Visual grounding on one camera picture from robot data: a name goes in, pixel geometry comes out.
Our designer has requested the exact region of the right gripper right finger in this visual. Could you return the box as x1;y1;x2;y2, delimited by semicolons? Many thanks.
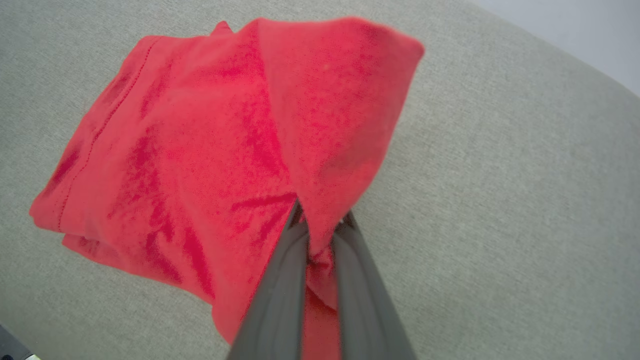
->
331;211;417;360

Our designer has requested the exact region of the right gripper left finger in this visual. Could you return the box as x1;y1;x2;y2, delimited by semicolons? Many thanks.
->
226;198;311;360

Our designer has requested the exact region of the red jersey garment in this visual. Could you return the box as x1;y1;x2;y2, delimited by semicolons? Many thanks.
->
28;16;426;360

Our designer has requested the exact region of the grey fabric sofa surface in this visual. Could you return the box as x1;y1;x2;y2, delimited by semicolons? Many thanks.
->
0;0;640;360

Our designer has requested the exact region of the black box with white edge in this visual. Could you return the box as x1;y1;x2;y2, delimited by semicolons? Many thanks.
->
0;324;42;360

